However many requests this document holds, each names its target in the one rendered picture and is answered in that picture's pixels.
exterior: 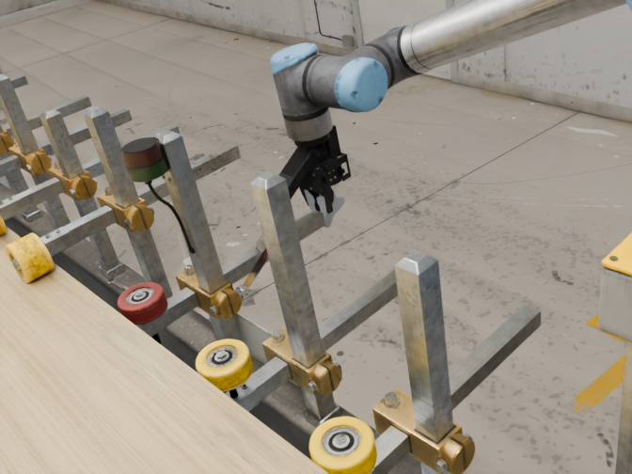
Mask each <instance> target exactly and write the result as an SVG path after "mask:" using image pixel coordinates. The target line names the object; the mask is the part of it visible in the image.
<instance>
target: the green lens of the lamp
mask: <svg viewBox="0 0 632 474"><path fill-rule="evenodd" d="M126 168H127V171H128V173H129V176H130V179H131V181H133V182H148V181H152V180H155V179H157V178H159V177H161V176H163V175H164V174H165V173H166V172H167V170H168V168H167V164H166V159H165V156H164V155H163V158H162V159H161V160H160V161H159V162H158V163H156V164H154V165H152V166H147V167H143V168H136V169H134V168H129V167H127V166H126Z"/></svg>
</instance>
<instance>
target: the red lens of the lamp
mask: <svg viewBox="0 0 632 474"><path fill-rule="evenodd" d="M154 138H155V137H154ZM155 139H156V140H157V144H156V145H155V146H154V147H152V148H151V149H149V150H145V151H142V152H138V153H125V152H123V151H122V148H123V147H124V146H125V145H124V146H123V147H122V148H121V150H120V152H121V155H122V157H123V160H124V163H125V165H126V166H128V167H142V166H148V165H151V164H153V163H155V162H157V161H158V160H160V159H161V158H162V157H163V155H164V154H163V151H162V147H161V144H160V141H159V139H158V138H155Z"/></svg>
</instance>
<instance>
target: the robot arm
mask: <svg viewBox="0 0 632 474"><path fill-rule="evenodd" d="M625 4H628V6H629V8H630V10H631V11H632V0H469V1H467V2H464V3H463V4H461V5H458V6H456V7H453V8H450V9H447V10H445V11H442V12H440V13H438V14H436V15H434V16H431V17H429V18H426V19H424V20H422V21H419V22H417V23H412V24H408V25H405V26H398V27H395V28H393V29H391V30H389V31H387V32H386V34H385V35H383V36H381V37H379V38H377V39H374V40H373V41H371V42H369V43H367V44H365V45H363V46H361V47H359V48H357V49H356V50H354V51H352V52H351V53H349V54H347V55H343V56H334V55H318V51H319V50H318V48H317V47H316V45H315V44H313V43H301V44H296V45H293V46H290V47H287V48H285V49H282V50H280V51H279V52H277V53H275V54H274V55H273V56H272V57H271V60H270V64H271V69H272V75H273V77H274V81H275V85H276V92H277V96H278V99H279V103H280V107H281V111H282V115H283V118H284V123H285V127H286V131H287V135H288V137H289V138H290V139H291V140H293V141H294V145H295V146H297V149H296V150H295V151H294V153H293V154H292V156H291V158H290V159H289V161H288V162H287V164H286V165H285V166H284V167H283V169H282V170H281V172H280V173H279V175H278V176H280V177H283V178H285V179H286V181H287V185H288V189H289V194H290V198H292V196H293V195H294V193H295V192H296V190H297V189H298V187H299V188H300V191H301V193H302V195H303V197H304V199H305V201H306V203H307V205H308V206H309V207H310V209H311V210H316V211H318V212H321V213H323V214H324V222H325V226H324V227H327V228H329V227H330V225H331V223H332V219H333V215H334V214H335V213H336V212H337V211H338V210H339V209H340V208H341V207H342V206H343V204H344V201H345V200H344V197H343V196H339V197H336V195H335V191H334V189H332V188H331V186H332V185H336V184H337V183H339V182H341V180H342V181H343V182H344V181H345V180H347V179H349V178H350V177H352V176H351V171H350V167H349V162H348V157H347V154H346V153H342V152H341V151H340V143H339V139H338V134H337V129H336V126H335V125H333V124H332V119H331V115H330V110H329V107H331V108H337V109H343V110H347V111H350V112H355V113H358V112H369V111H371V110H373V109H375V108H376V107H377V106H378V105H379V104H380V103H381V101H382V100H383V99H384V98H385V96H386V93H387V90H388V89H389V88H391V87H393V86H395V85H396V84H398V83H400V82H401V81H403V80H405V79H408V78H411V77H414V76H417V75H420V74H423V73H425V72H427V71H429V70H431V69H434V68H437V67H440V66H443V65H446V64H449V63H451V62H454V61H457V60H460V59H463V58H466V57H469V56H472V55H476V54H479V53H482V52H485V51H488V50H491V49H494V48H497V47H499V46H502V45H505V44H508V43H511V42H514V41H517V40H521V39H524V38H527V37H530V36H533V35H536V34H539V33H542V32H545V31H547V30H550V29H552V28H555V27H558V26H561V25H564V24H569V23H571V22H574V21H577V20H580V19H583V18H586V17H589V16H592V15H594V14H597V13H600V12H603V11H606V10H609V9H612V8H616V7H619V6H622V5H625ZM338 156H340V158H338ZM345 162H346V165H347V169H348V173H346V174H344V173H345V169H344V168H342V167H341V165H342V164H343V163H345ZM343 174H344V175H343Z"/></svg>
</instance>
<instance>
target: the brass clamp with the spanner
mask: <svg viewBox="0 0 632 474"><path fill-rule="evenodd" d="M176 279H177V282H178V285H179V288H180V291H181V290H183V289H184V288H186V287H187V288H188V289H190V290H192V291H193V292H195V293H196V296H197V300H198V303H199V306H198V308H200V309H202V310H203V311H205V312H207V313H208V314H210V315H211V316H213V317H214V318H215V319H218V318H220V317H223V318H225V319H228V318H231V317H233V316H235V315H236V314H237V313H238V311H239V310H240V308H241V305H242V298H241V295H240V294H239V293H237V292H235V291H234V290H233V287H232V284H231V283H229V282H227V281H226V280H225V281H226V285H224V286H223V287H221V288H220V289H218V290H216V291H215V292H213V293H208V292H206V291H204V290H203V289H201V288H200V287H199V284H198V279H197V276H196V273H194V274H192V275H191V276H186V275H185V274H184V272H182V273H180V274H179V275H177V276H176Z"/></svg>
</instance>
